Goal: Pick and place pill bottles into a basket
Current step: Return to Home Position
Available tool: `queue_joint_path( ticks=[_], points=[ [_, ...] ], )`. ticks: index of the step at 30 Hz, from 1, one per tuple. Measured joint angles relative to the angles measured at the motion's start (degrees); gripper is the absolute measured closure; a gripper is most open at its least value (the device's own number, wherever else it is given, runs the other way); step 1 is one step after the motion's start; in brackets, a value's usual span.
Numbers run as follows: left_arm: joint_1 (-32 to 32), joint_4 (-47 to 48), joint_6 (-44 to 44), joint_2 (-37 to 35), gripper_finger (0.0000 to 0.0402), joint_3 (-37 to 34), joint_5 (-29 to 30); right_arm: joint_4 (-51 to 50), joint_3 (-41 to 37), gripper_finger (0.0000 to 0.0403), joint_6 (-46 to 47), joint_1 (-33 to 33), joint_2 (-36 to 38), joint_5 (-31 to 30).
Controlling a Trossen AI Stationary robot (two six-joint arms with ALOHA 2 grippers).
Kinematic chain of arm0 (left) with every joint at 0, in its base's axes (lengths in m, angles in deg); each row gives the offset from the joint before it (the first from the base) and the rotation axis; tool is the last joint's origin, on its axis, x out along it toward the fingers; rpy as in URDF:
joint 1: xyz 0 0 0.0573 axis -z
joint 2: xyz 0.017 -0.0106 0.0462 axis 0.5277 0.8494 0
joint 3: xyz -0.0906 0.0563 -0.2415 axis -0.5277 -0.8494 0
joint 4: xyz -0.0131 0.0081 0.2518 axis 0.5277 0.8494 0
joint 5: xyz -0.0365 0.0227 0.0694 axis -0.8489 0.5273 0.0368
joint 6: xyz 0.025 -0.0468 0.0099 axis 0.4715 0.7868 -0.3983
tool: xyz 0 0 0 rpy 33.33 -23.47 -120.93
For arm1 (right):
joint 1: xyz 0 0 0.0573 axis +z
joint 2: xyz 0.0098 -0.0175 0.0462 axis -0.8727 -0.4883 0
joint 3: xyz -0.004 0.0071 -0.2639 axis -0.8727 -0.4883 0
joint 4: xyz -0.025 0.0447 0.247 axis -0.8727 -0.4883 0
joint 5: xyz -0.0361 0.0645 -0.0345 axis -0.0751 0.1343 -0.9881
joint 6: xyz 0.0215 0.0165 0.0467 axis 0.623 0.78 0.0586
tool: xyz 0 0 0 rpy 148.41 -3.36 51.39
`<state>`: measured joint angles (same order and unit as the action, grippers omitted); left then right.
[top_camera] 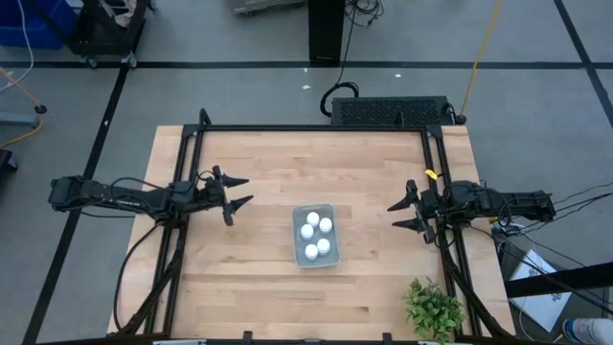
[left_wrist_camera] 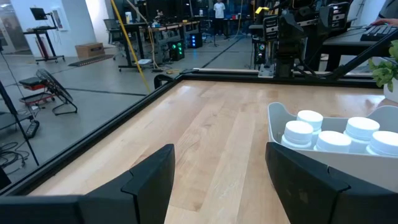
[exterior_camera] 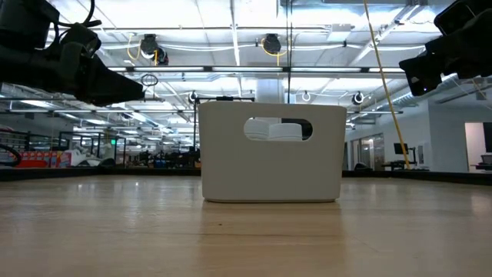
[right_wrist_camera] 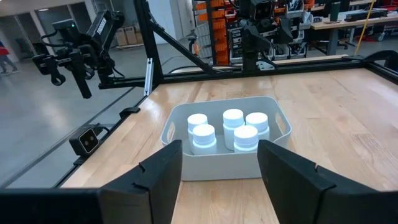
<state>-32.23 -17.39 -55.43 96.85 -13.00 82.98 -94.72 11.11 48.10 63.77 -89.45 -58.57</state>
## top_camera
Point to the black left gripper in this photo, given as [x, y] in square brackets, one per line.
[208, 196]

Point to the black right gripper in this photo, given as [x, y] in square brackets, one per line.
[431, 206]

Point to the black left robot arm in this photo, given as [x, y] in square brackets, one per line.
[124, 197]

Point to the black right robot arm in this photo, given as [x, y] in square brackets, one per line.
[503, 201]

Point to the clear plastic tray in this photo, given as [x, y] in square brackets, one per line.
[333, 211]

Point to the green artificial plant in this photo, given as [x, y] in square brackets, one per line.
[433, 311]

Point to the black perforated computer case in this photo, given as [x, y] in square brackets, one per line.
[383, 111]

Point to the white paper sheet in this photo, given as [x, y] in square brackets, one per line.
[541, 306]

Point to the black metal beam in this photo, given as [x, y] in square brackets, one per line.
[574, 278]

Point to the black tower box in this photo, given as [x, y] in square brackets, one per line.
[326, 29]

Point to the black wheeled cart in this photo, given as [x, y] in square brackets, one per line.
[103, 33]

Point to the white blue shoe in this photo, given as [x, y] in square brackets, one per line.
[591, 330]

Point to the blue plastic bin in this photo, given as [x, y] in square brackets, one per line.
[29, 24]

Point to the black metal table frame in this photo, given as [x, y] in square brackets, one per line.
[311, 128]

